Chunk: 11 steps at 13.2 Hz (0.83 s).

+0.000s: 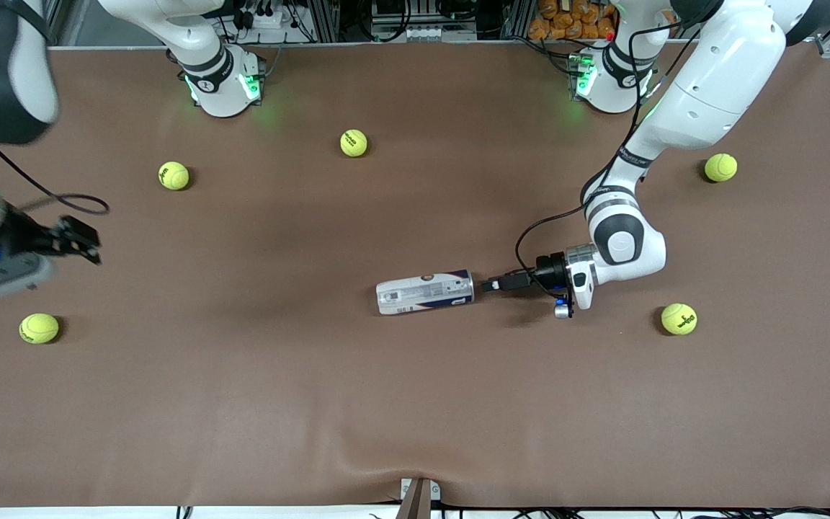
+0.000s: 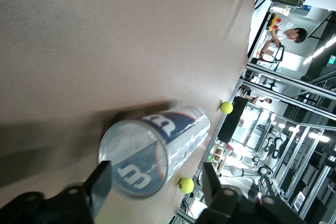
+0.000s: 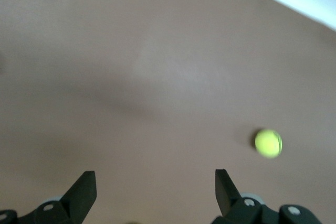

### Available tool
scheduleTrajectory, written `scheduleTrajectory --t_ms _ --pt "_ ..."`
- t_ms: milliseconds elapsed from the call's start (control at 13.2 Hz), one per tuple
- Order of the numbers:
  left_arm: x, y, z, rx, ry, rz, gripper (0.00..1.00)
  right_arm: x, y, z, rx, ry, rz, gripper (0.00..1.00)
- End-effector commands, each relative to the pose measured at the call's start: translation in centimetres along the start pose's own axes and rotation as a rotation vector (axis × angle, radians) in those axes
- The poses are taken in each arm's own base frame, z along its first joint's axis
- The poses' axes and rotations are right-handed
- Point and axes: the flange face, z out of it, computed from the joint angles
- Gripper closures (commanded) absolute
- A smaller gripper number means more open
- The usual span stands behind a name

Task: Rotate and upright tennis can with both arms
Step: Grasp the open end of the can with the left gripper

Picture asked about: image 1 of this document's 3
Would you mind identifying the white blue tennis ball can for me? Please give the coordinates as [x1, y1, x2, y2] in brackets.
[375, 270, 475, 316]

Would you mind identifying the yellow tennis ball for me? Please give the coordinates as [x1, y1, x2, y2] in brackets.
[704, 153, 738, 183]
[19, 313, 60, 345]
[661, 303, 698, 336]
[339, 128, 369, 158]
[158, 161, 190, 191]

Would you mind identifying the brown table cover cloth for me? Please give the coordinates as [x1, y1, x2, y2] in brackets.
[0, 45, 830, 509]

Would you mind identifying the bag of orange items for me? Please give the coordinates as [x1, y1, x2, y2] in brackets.
[528, 0, 616, 41]

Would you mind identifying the white terminal block row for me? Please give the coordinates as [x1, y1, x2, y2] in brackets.
[370, 25, 478, 43]

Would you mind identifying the white power strip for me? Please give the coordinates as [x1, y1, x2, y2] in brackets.
[242, 6, 285, 31]

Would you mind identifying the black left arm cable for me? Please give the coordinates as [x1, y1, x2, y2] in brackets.
[514, 22, 700, 298]

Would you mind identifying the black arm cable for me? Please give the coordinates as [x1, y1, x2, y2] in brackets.
[0, 143, 110, 217]
[514, 22, 700, 298]

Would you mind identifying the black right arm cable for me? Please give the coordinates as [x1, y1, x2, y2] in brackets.
[0, 143, 110, 217]

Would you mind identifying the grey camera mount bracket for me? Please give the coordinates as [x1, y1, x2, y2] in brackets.
[399, 477, 442, 519]

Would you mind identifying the aluminium profile frame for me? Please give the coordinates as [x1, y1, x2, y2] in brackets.
[0, 0, 830, 69]

